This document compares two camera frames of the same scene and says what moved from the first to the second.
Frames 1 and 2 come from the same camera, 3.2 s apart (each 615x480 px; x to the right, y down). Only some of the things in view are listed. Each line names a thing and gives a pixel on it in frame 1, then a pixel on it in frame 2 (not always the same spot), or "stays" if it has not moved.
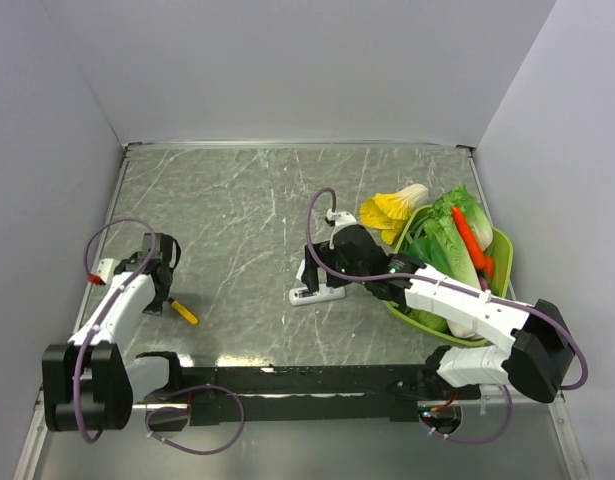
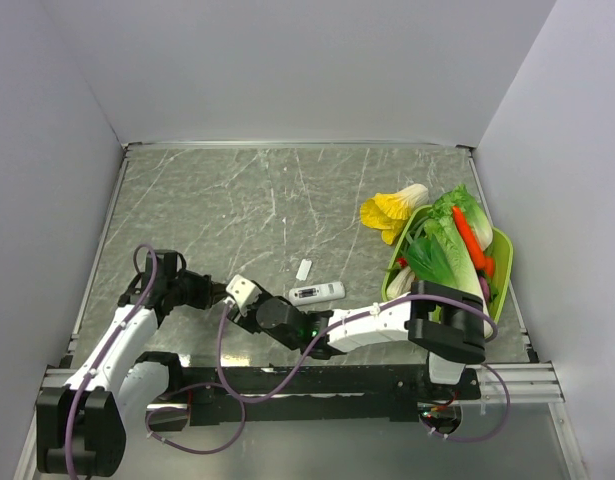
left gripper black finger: x=162 y=281 → x=218 y=291
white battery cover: x=301 y=269 stays
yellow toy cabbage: x=389 y=212 stays
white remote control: x=300 y=295 stays
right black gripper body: x=333 y=259 → x=250 y=321
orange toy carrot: x=483 y=262 stays
